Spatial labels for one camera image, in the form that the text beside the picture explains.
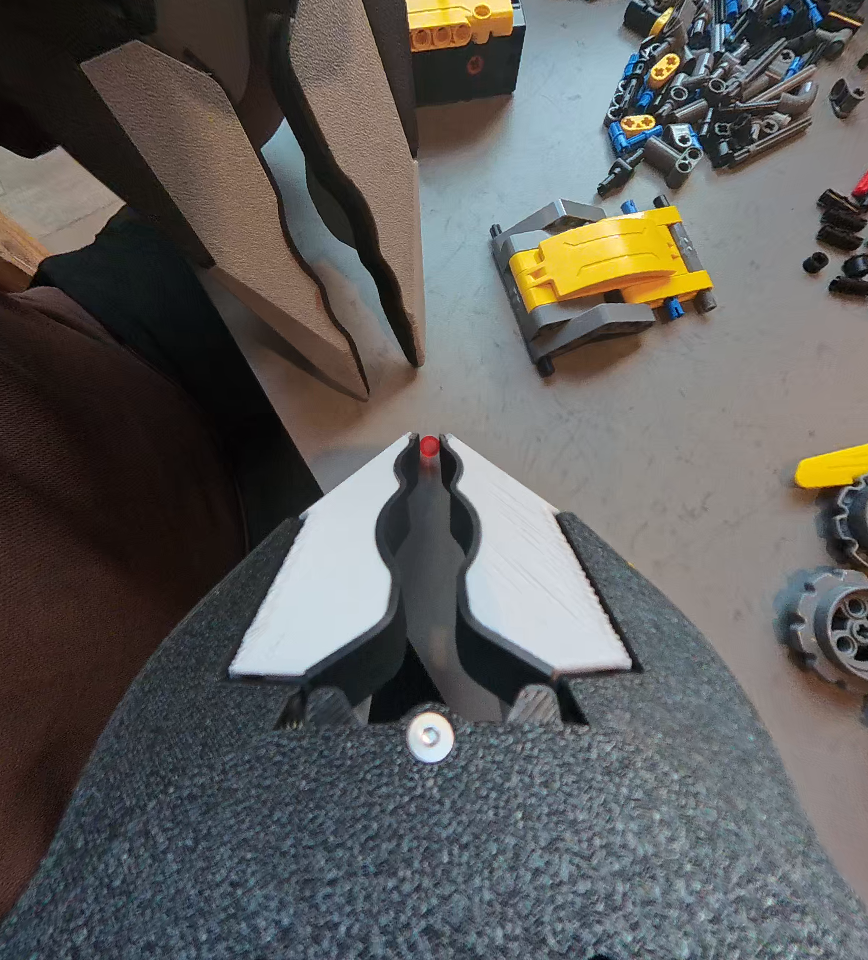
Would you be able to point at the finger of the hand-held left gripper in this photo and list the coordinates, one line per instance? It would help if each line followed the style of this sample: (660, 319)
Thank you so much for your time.
(202, 165)
(352, 135)

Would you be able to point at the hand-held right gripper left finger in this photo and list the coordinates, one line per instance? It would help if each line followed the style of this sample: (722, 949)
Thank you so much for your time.
(322, 600)

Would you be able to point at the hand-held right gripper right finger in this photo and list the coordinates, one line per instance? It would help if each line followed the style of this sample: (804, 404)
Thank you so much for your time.
(547, 600)

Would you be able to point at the yellow and grey brick assembly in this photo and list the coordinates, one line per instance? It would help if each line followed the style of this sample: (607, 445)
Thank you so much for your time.
(614, 255)

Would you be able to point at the grey desk with wooden edge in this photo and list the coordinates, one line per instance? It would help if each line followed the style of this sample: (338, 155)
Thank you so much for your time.
(629, 495)

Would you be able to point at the black and yellow brick block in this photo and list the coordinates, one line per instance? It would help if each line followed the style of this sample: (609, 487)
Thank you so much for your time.
(464, 68)

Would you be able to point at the small grey wheel hub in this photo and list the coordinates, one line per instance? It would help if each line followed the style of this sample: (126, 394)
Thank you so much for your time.
(817, 638)

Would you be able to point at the large grey wheel hub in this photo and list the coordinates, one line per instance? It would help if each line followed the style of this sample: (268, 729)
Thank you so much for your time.
(854, 548)

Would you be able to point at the yellow curved panel piece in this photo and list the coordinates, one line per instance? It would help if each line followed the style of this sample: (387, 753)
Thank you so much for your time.
(847, 465)

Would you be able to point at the pile of blue grey connectors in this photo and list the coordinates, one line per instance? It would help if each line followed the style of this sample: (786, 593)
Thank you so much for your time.
(704, 90)

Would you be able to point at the black angled connector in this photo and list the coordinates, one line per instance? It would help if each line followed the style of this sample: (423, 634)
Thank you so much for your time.
(845, 98)

